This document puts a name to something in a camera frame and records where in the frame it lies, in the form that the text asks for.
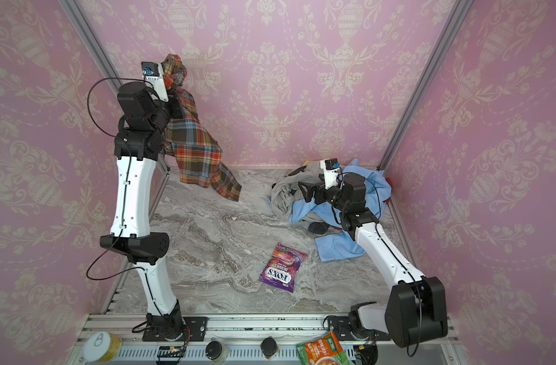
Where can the green orange snack packet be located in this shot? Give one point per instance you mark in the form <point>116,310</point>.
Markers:
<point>324,351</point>

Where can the light blue shirt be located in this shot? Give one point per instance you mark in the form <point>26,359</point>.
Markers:
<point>362,196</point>

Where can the white lidded jar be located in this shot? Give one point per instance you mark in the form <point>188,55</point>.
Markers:
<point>102,347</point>

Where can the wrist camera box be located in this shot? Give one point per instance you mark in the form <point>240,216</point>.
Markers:
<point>153,73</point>
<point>331,172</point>

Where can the aluminium front rail frame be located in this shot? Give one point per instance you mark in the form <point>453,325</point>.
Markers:
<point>243,334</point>

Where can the plaid flannel cloth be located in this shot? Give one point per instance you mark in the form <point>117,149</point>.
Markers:
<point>197,153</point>

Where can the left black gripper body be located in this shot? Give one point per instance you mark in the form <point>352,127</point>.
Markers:
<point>174,112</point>

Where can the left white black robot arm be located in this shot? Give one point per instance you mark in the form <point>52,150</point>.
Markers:
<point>137,147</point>

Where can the beige grey cloth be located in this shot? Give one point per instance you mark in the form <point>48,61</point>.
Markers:
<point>287,201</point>

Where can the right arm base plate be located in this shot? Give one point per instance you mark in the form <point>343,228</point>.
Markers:
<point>343,329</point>

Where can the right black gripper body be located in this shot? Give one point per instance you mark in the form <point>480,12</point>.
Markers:
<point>319,192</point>

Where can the dark grey denim cloth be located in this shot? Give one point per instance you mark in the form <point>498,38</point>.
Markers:
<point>318,228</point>

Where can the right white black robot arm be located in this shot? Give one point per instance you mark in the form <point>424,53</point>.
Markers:
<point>416,309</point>

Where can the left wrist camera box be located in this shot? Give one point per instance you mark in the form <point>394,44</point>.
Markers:
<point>153,73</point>

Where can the purple Fox's candy bag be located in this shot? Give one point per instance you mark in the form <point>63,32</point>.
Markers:
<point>281,269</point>

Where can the dark round bottle cap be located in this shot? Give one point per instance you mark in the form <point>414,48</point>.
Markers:
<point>216,351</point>

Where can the black round bottle cap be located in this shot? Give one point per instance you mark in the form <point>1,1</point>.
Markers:
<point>269,347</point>

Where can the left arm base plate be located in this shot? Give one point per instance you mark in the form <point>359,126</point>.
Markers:
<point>191,329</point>

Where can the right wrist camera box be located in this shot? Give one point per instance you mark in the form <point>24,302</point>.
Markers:
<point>331,172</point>

